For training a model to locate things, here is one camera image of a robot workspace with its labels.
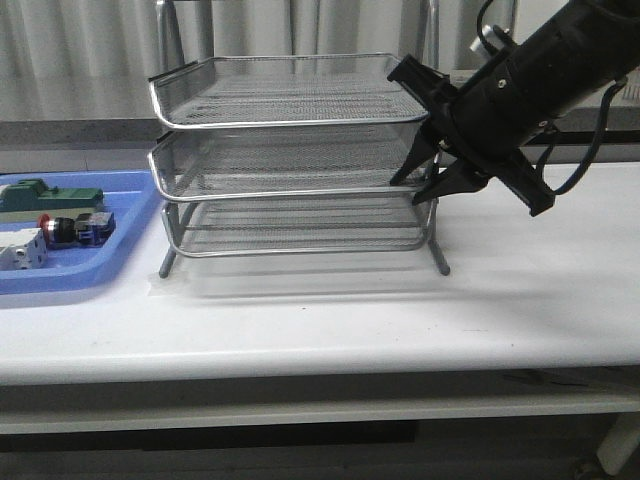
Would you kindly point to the white table leg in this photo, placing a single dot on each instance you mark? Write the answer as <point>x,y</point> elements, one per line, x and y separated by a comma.
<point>619,444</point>

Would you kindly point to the green terminal block component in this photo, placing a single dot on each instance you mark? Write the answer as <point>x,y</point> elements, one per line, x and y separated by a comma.
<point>27,199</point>

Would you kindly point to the red emergency push button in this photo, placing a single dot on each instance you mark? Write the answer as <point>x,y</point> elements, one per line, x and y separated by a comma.
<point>91,229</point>

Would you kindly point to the blue plastic tray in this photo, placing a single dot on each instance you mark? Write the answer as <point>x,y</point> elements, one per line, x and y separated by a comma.
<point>130,195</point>

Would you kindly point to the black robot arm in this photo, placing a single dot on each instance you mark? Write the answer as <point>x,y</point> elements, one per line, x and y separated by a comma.
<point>612,24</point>

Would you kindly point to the silver mesh tray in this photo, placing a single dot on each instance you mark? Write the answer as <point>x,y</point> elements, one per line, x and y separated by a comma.
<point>198,165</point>
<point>288,90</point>
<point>273,226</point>

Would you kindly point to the dark granite counter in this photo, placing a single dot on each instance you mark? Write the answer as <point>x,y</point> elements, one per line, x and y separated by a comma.
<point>62,110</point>

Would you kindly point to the silver metal rack frame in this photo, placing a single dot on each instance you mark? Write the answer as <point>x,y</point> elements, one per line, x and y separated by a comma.
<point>171,52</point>

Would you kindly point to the white circuit breaker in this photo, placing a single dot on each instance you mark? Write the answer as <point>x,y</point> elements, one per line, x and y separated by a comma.
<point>23,249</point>

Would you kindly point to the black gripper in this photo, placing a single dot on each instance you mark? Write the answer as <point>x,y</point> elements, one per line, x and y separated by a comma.
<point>521,91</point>

